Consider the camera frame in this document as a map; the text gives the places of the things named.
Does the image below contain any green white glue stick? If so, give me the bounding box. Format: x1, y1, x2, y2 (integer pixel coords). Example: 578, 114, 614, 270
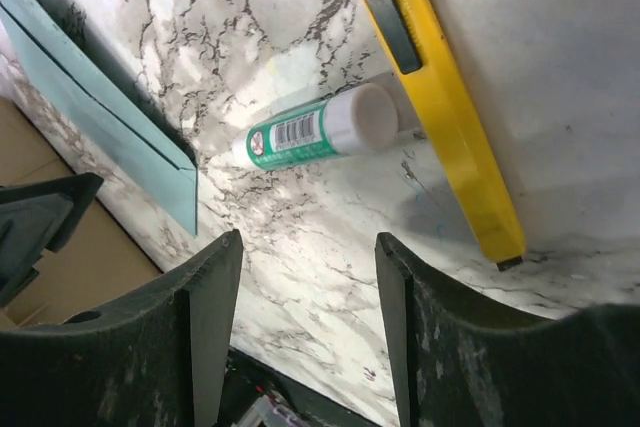
232, 83, 399, 171

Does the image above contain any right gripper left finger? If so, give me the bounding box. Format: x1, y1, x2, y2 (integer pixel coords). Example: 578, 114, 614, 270
1, 230, 243, 426

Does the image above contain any teal envelope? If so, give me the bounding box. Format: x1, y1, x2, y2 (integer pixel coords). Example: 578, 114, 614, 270
1, 0, 198, 235

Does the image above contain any yellow utility knife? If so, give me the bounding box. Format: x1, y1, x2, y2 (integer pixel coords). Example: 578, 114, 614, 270
363, 0, 527, 271

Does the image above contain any tan plastic tool case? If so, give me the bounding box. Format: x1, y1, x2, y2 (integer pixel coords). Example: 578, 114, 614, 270
1, 99, 160, 330

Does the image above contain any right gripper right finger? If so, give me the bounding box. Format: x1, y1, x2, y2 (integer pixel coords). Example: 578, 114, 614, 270
375, 233, 639, 426

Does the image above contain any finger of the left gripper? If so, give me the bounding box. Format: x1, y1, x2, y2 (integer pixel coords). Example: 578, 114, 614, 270
1, 173, 103, 306

